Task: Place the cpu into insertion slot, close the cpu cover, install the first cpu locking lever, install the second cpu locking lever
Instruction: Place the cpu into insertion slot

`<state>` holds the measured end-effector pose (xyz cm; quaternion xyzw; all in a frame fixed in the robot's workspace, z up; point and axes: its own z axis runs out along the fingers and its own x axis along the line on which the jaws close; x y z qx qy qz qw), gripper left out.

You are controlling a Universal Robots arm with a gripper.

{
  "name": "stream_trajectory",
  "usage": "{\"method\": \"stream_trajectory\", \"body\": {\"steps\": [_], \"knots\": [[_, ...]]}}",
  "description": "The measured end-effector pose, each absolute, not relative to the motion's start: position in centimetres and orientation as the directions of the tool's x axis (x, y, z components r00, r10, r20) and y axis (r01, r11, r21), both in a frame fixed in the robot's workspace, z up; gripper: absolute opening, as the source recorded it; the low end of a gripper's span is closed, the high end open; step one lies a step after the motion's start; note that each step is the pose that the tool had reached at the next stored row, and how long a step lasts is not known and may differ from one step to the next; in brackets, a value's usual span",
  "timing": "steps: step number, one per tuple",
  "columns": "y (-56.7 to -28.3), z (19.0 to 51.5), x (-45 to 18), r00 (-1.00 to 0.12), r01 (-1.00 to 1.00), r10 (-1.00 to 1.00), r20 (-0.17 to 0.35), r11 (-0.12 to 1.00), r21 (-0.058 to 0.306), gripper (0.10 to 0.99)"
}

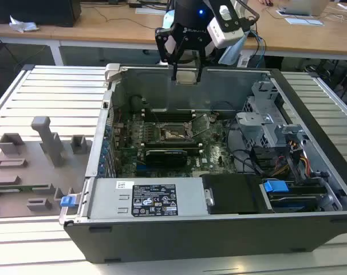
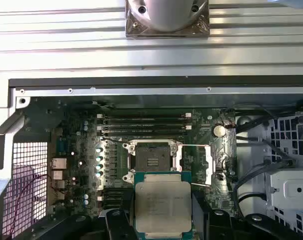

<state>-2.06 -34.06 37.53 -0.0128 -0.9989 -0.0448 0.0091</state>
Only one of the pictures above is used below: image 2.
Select green motherboard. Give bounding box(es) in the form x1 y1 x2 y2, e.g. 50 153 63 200
47 99 239 226

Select thick black cable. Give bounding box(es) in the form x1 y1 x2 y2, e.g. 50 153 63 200
235 159 292 218

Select CPU socket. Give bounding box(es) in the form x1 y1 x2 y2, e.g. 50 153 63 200
121 139 185 183

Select RAM slot white clips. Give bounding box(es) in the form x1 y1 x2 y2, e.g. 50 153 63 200
96 112 192 119
96 194 129 201
96 124 192 131

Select square brown base plate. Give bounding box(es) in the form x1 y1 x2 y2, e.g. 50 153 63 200
125 0 211 39

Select thin red wire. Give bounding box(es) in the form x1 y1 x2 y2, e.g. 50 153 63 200
10 173 54 235

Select thin grey cable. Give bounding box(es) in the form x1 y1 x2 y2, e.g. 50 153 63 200
235 136 292 166

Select perforated metal drive cage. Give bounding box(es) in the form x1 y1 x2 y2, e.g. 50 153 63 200
262 109 303 240

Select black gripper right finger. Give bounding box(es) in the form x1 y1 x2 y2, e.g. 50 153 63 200
191 191 303 240

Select silver rear port housing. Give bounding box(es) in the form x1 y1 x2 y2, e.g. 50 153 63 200
52 169 65 181
51 157 67 169
52 181 66 201

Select open PC case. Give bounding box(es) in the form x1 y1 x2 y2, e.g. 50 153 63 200
0 74 303 240

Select round silver coin battery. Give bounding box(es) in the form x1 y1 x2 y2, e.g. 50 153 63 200
212 124 226 137

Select metal socket cover frame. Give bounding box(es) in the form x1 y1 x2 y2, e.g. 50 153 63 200
175 142 215 188

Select silver CPU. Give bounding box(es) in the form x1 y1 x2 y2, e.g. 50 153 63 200
132 171 194 240

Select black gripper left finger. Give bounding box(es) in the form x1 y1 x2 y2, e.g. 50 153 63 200
16 189 136 240

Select thin metal locking lever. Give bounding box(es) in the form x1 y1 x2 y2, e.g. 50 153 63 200
100 136 129 147

